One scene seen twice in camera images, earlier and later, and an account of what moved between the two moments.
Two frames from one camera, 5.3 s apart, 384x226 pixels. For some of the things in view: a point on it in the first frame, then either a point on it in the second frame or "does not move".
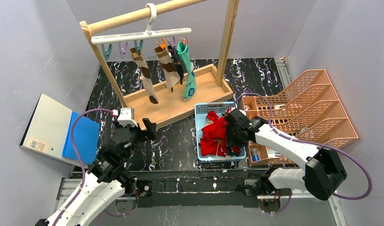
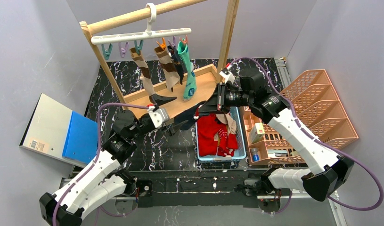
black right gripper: [232, 130] → [219, 99]
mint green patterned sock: [189, 81] does not move
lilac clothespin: [172, 44] does not move
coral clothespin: [184, 41] does not move
